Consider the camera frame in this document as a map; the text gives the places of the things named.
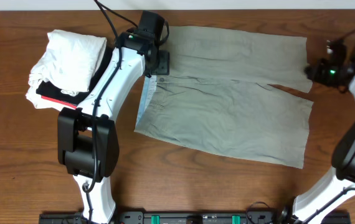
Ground white garment at stack bottom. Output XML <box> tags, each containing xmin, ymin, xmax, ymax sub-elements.
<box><xmin>26</xmin><ymin>86</ymin><xmax>76</xmax><ymax>111</ymax></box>

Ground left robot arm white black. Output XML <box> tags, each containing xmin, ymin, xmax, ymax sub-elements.
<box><xmin>39</xmin><ymin>11</ymin><xmax>169</xmax><ymax>223</ymax></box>

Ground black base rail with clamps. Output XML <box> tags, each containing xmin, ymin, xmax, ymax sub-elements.
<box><xmin>39</xmin><ymin>201</ymin><xmax>351</xmax><ymax>224</ymax></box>

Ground khaki green shorts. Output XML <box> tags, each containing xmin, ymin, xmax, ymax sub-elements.
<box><xmin>135</xmin><ymin>26</ymin><xmax>313</xmax><ymax>169</ymax></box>

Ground white folded garment on top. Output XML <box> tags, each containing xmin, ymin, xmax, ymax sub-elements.
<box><xmin>29</xmin><ymin>29</ymin><xmax>107</xmax><ymax>92</ymax></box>

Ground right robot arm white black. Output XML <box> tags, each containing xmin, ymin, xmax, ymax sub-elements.
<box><xmin>277</xmin><ymin>37</ymin><xmax>355</xmax><ymax>223</ymax></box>

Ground black folded garment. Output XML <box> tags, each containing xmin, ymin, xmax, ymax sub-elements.
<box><xmin>35</xmin><ymin>46</ymin><xmax>113</xmax><ymax>108</ymax></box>

